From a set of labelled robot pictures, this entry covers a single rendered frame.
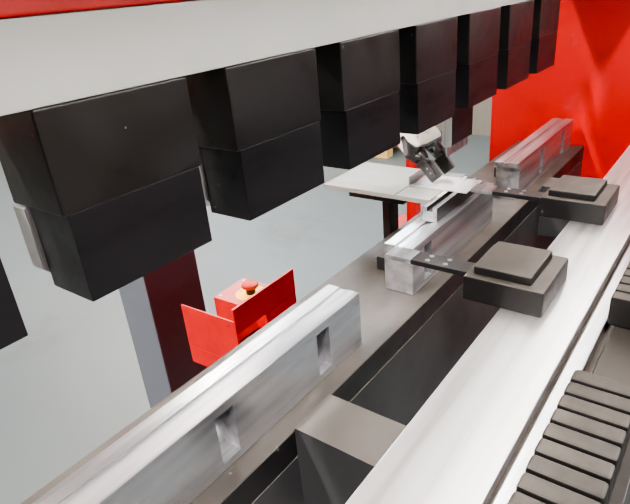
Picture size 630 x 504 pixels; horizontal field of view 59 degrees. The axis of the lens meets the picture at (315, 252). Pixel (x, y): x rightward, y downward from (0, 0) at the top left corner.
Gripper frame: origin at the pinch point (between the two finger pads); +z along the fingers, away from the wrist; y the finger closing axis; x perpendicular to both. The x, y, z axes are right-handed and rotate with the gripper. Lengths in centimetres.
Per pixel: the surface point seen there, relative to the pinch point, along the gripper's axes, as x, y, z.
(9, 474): 163, -65, -2
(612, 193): -25.0, 0.6, 22.5
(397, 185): 7.9, -4.8, -2.2
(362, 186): 13.1, -8.3, -6.6
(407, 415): 15, -35, 35
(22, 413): 184, -46, -19
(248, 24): -29, -62, -21
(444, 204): -2.2, -10.1, 6.8
